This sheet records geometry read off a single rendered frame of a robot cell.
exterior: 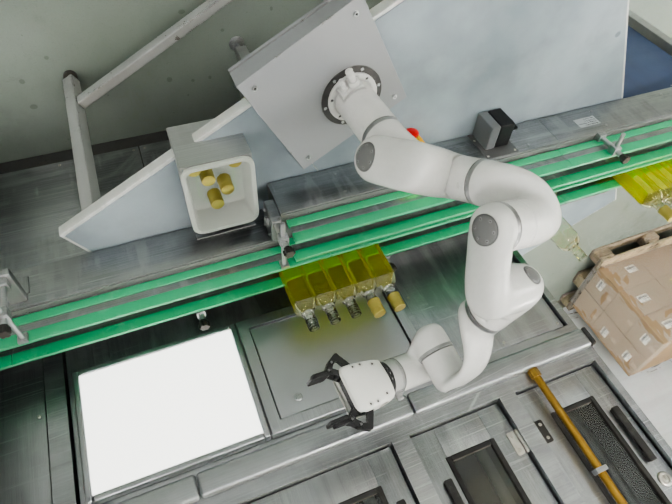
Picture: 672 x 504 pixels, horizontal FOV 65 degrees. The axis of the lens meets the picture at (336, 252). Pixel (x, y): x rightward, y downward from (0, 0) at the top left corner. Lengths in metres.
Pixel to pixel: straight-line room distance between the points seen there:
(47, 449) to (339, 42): 1.17
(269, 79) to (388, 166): 0.35
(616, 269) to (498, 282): 4.31
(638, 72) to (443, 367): 1.51
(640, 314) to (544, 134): 3.35
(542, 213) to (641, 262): 4.43
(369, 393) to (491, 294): 0.35
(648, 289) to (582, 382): 3.55
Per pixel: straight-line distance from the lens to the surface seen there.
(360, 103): 1.21
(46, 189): 2.06
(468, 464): 1.45
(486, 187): 0.95
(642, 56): 2.41
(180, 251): 1.46
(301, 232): 1.36
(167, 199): 1.43
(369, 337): 1.50
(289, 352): 1.46
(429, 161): 0.95
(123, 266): 1.46
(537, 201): 0.94
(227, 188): 1.35
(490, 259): 0.87
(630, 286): 5.11
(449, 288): 1.68
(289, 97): 1.24
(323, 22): 1.18
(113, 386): 1.50
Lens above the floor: 1.78
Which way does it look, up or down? 35 degrees down
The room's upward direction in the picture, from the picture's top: 153 degrees clockwise
